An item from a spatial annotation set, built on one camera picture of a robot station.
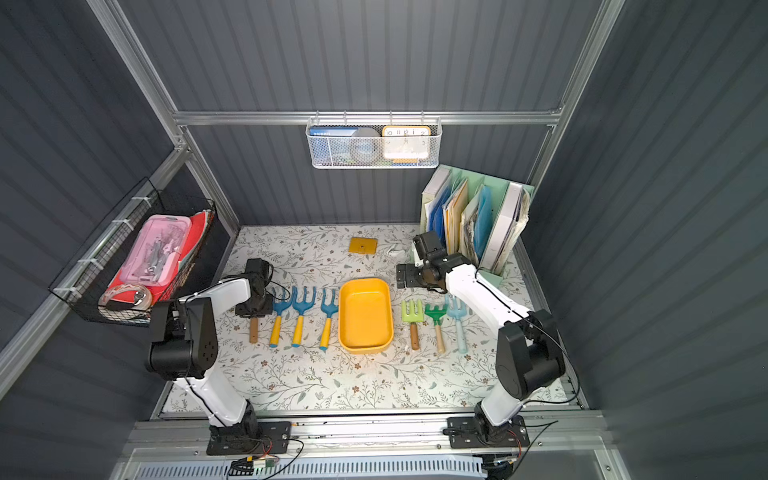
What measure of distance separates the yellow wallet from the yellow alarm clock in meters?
0.37

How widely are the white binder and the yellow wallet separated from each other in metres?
0.43

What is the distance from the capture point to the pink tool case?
703 millimetres

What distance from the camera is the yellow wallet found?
3.74 ft

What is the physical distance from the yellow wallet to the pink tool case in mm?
538

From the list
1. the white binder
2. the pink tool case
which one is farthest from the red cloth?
the white binder

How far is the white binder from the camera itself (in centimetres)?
89

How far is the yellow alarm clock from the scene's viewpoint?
891mm
